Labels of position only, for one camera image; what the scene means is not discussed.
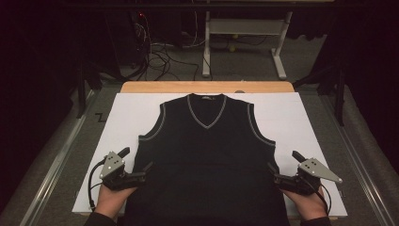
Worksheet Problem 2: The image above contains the person's left hand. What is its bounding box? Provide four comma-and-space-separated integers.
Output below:
93, 185, 139, 219

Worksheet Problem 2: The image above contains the person's right hand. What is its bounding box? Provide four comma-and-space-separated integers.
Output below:
279, 187, 329, 222

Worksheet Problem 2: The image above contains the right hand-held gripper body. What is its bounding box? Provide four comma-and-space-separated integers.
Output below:
274, 157, 343, 197

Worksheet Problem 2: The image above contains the wooden table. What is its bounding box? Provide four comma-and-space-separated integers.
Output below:
120, 80, 340, 220

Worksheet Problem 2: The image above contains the white board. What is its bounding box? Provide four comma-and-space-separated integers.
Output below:
72, 91, 348, 218

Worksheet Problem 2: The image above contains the grey metal floor rail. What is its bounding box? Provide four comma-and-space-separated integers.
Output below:
18, 89, 96, 226
319, 93, 397, 226

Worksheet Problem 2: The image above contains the black metal stand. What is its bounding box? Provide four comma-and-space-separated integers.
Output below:
74, 56, 123, 120
293, 60, 347, 127

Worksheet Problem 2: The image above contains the black knit vest grey trim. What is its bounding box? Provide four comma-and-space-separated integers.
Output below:
123, 92, 291, 226

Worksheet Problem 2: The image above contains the tangle of black floor cables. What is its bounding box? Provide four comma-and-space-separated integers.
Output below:
130, 11, 201, 83

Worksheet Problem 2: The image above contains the left hand-held gripper black cable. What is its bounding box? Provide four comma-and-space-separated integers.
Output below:
87, 158, 108, 212

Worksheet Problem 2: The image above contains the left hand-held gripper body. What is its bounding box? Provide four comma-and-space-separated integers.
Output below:
99, 151, 148, 191

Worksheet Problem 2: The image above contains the white metal desk frame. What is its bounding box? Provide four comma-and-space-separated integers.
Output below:
201, 10, 295, 81

